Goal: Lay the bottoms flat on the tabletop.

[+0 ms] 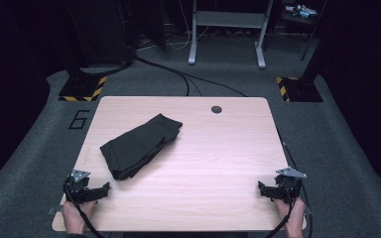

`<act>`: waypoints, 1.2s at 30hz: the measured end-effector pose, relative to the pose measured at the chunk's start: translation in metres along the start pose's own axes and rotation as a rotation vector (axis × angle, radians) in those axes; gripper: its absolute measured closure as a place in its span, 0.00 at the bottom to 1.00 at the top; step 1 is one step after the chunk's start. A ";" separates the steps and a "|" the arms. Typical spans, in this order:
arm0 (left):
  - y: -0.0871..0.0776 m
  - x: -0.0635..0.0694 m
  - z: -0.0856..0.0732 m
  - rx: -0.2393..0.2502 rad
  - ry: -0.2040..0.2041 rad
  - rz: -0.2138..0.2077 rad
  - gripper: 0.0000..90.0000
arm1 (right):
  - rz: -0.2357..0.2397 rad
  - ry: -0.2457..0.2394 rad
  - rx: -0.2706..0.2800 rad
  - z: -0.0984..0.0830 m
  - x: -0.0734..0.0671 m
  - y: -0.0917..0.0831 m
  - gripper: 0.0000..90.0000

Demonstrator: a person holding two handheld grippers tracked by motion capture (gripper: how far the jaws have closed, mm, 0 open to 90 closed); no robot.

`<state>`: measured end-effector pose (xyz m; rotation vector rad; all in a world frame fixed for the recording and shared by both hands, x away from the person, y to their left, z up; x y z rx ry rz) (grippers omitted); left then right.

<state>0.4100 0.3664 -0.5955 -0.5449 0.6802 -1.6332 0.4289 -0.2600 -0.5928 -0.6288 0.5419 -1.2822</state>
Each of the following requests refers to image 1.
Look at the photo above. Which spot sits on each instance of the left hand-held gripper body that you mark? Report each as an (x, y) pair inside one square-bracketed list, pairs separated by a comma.
[(76, 193)]

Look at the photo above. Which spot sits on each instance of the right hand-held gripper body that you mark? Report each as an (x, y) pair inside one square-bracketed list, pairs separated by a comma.
[(287, 190)]

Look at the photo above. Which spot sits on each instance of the black pleated skirt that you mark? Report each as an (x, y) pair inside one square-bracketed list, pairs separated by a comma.
[(139, 148)]

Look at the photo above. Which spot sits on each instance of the person's left hand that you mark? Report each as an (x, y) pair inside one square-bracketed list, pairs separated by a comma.
[(74, 216)]

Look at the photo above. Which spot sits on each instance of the person's right hand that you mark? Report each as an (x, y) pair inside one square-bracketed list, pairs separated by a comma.
[(296, 219)]

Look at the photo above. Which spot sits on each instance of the black stand base hazard tape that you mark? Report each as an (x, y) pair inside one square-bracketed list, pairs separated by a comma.
[(81, 88), (302, 90)]

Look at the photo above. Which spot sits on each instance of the black equipment cabinet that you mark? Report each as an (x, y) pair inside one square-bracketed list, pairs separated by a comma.
[(102, 29)]

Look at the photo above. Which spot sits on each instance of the dark shelf with small things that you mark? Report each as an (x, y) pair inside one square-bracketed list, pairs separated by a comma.
[(299, 13)]

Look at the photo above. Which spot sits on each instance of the white metal desk frame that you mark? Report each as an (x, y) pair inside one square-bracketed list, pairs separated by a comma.
[(228, 20)]

